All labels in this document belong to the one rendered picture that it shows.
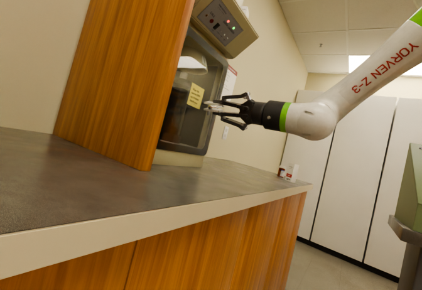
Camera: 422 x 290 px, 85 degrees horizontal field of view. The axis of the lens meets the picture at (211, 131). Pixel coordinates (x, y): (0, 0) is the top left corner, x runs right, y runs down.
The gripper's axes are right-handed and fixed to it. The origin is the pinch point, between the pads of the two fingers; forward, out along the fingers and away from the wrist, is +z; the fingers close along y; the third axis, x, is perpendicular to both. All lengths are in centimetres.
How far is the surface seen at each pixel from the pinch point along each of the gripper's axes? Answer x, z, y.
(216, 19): 1.4, -0.7, 28.9
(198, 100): 3.9, 4.2, 2.1
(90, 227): 59, -24, -4
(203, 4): 8.8, -0.6, 31.8
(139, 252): 51, -21, -15
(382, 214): -254, -87, -147
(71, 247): 61, -24, -5
